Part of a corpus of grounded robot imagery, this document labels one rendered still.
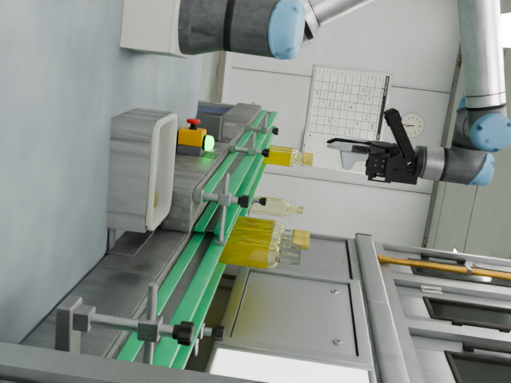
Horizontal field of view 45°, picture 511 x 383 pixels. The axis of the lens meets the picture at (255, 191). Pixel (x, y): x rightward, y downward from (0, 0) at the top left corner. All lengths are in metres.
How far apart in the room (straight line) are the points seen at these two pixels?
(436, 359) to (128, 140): 0.86
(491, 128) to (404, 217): 6.45
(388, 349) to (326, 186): 6.13
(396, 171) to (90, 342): 0.78
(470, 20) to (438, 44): 6.16
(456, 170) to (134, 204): 0.69
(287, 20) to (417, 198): 6.51
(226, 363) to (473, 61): 0.76
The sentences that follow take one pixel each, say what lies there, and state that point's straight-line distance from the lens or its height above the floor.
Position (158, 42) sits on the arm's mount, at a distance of 1.20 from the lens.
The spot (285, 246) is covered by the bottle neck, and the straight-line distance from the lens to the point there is 1.57.
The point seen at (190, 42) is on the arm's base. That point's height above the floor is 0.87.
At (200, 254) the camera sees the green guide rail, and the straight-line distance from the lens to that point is 1.36.
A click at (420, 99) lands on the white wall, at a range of 7.44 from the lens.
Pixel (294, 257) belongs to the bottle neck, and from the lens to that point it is 1.51.
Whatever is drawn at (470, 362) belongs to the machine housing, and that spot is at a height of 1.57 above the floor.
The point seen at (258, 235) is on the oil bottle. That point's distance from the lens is 1.56.
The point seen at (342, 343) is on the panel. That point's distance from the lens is 1.43.
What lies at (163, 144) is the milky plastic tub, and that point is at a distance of 1.36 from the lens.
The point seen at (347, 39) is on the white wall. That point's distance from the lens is 7.32.
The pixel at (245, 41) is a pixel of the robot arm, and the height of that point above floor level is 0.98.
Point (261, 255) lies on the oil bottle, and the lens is 1.50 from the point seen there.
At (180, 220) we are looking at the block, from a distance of 1.42.
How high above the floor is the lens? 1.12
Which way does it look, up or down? 4 degrees down
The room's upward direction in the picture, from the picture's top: 97 degrees clockwise
